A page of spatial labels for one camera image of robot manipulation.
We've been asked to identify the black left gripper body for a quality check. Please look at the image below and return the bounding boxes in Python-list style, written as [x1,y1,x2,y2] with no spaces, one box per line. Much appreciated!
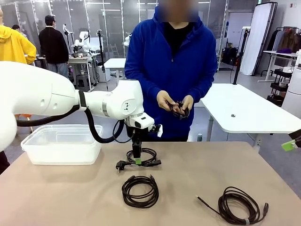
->
[126,124,144,146]

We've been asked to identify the black power cable with plug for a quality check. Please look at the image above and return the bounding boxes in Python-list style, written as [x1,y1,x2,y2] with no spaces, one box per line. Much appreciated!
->
[115,147,162,174]

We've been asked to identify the black USB cable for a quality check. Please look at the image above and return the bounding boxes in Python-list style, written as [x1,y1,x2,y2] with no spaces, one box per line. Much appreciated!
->
[121,174,160,209]

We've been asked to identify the small black cable bundle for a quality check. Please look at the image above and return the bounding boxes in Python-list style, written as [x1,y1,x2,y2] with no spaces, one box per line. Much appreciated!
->
[169,100,190,120]

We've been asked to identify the long black cable grey tape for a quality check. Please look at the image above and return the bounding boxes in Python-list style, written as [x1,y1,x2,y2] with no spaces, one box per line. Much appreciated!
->
[195,186,270,225]

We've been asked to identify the left forearm blue sleeve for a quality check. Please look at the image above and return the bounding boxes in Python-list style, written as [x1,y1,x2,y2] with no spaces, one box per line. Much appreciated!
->
[191,77,216,104]

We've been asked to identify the right forearm blue sleeve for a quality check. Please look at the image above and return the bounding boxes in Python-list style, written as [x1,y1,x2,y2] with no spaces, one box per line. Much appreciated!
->
[142,77,165,99]

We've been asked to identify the person's right hand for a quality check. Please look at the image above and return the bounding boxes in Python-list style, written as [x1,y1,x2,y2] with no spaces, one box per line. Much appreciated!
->
[157,90,176,111]

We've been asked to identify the person's left hand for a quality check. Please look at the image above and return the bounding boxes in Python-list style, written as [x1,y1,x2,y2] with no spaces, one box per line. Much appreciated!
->
[182,95,195,112]

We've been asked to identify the white cylindrical machine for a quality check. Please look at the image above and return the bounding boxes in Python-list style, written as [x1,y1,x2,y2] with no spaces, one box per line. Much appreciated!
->
[281,49,301,113]

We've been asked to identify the black utility cart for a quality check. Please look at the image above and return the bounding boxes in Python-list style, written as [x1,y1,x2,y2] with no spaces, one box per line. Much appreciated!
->
[267,68,293,107]

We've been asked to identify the large white table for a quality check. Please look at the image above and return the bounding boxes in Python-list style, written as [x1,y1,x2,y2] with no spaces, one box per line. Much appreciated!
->
[199,83,301,153]

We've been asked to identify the grey plastic step stool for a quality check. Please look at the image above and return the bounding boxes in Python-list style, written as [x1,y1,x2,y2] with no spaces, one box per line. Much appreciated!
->
[75,74,91,91]

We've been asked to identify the clear plastic storage bin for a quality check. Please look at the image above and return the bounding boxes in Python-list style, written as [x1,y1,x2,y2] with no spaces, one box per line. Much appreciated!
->
[21,124,103,166]

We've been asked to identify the small white background table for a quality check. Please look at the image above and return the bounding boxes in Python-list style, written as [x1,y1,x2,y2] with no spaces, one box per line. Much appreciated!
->
[103,58,127,83]

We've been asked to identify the person in blue hoodie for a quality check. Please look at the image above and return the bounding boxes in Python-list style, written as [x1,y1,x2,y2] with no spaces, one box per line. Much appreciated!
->
[124,6,217,142]

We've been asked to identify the white standing desk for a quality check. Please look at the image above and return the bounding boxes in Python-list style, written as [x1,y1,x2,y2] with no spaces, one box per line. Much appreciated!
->
[258,50,299,82]

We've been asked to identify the brown hanging coat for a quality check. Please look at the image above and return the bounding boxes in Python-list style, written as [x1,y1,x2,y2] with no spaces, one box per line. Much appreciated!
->
[279,29,301,51]

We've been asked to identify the grey background workbench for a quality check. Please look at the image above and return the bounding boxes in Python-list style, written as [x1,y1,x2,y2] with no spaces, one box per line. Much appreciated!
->
[68,55,98,91]

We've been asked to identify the black clothes rack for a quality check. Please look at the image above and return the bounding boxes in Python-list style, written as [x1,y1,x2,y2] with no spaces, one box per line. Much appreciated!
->
[267,26,301,52]

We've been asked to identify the black bags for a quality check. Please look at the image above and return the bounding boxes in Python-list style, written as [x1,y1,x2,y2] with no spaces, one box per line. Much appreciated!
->
[222,46,238,66]

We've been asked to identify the white folding partition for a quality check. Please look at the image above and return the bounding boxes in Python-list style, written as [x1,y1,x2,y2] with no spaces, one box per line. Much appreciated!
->
[239,1,278,76]

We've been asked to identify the person in black sweater, cap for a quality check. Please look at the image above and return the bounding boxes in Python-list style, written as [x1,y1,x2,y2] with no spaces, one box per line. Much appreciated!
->
[38,15,70,78]

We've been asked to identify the person in yellow hoodie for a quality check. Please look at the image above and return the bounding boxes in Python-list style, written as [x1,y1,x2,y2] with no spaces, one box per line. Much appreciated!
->
[0,8,37,65]

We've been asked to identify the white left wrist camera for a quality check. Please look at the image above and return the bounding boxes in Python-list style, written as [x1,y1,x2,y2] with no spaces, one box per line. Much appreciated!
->
[150,124,163,138]

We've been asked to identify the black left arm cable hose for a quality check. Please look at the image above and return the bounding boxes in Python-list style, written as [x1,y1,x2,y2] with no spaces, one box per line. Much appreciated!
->
[15,90,132,144]

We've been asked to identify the black tripod with camera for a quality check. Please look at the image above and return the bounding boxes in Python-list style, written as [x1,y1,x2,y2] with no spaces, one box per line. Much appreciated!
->
[97,29,106,71]

